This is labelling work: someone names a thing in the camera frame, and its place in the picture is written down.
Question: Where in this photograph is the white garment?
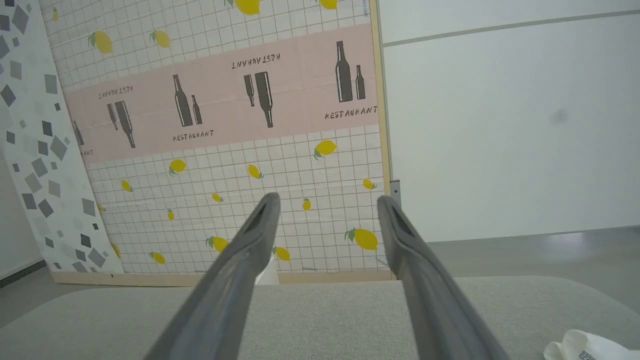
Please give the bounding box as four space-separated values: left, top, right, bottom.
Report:
543 329 640 360

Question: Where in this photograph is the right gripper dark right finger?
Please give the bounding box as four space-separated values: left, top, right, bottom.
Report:
376 194 512 360

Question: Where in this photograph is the lemon print partition panel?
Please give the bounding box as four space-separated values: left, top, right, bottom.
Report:
37 0 394 288

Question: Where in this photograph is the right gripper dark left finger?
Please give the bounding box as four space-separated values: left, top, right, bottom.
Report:
144 192 282 360

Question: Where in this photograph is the grey fabric sofa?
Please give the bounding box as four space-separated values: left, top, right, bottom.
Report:
0 275 640 360

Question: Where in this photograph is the grey squares print partition panel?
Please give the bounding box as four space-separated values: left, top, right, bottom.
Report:
0 0 125 275

